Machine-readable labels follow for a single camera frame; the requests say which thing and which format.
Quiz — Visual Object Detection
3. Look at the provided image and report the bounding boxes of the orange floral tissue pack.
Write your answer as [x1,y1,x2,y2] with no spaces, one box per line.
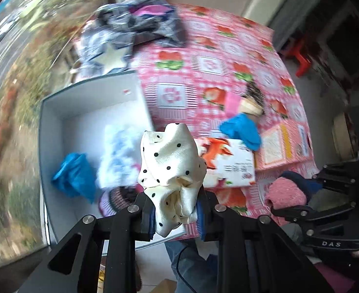
[194,137,256,188]

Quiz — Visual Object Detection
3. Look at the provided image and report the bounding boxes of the dark cabinet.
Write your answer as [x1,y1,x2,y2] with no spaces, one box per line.
[313,0,359,105]

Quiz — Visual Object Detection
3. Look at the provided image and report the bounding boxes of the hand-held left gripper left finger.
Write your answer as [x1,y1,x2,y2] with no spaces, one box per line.
[18,190,156,293]

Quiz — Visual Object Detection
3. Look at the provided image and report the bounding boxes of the beige sock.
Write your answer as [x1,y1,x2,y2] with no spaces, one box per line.
[239,96,264,117]

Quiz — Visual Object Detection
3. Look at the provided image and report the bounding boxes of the grey curtain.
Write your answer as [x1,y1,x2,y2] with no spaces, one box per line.
[268,0,330,31]

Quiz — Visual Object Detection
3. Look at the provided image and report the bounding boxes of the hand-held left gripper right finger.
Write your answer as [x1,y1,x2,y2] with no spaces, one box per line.
[196,189,333,293]

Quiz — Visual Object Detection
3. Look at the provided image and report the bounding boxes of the blue glove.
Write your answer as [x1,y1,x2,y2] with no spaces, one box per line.
[51,152,98,204]
[219,113,262,152]

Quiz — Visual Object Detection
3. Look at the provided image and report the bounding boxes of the dark knitted sock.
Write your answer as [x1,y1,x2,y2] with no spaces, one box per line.
[98,186,142,220]

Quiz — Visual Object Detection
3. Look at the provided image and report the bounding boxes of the pink strawberry tablecloth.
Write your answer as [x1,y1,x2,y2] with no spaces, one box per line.
[133,3,321,239]

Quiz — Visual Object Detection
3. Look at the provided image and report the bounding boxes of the leopard print scrunchie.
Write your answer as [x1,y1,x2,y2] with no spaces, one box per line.
[243,81,266,107]

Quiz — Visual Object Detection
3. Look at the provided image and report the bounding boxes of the purple cloth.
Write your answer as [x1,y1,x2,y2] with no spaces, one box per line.
[133,4,171,18]

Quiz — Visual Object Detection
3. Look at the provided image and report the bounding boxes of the pink tissue box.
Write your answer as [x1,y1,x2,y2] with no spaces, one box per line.
[258,122,312,170]

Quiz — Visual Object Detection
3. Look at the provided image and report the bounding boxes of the pink square cloth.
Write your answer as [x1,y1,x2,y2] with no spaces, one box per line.
[223,93,244,118]

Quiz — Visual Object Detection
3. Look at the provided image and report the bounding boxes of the round beige stool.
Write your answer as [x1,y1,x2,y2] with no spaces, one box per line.
[332,113,359,161]

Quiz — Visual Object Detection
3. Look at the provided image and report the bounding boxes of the pink fuzzy sock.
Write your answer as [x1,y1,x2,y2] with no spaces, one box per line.
[264,177,311,217]

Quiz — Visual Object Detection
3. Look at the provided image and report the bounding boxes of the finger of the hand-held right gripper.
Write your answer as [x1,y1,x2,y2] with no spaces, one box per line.
[278,163,359,197]
[270,200,359,236]

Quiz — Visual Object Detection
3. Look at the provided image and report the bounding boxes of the grey plaid cloth with star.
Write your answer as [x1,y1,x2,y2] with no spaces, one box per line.
[78,0,188,77]

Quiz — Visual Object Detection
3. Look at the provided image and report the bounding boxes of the black cable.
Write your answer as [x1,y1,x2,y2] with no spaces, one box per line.
[176,243,199,293]

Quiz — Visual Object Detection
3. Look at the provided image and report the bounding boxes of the light blue fluffy scrunchie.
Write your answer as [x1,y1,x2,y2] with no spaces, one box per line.
[95,125,144,188]

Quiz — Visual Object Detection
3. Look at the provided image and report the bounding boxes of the person's legs in jeans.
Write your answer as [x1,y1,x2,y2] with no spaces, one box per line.
[164,237,220,293]

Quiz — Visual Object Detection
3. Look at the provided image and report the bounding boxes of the white cardboard box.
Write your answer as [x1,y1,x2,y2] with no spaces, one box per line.
[38,70,188,249]

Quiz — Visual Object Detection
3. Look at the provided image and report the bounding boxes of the red plastic stool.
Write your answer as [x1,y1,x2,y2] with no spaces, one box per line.
[285,36,312,79]

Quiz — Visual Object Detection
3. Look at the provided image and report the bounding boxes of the polka dot cream scrunchie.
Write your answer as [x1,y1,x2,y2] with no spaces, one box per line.
[136,122,208,237]

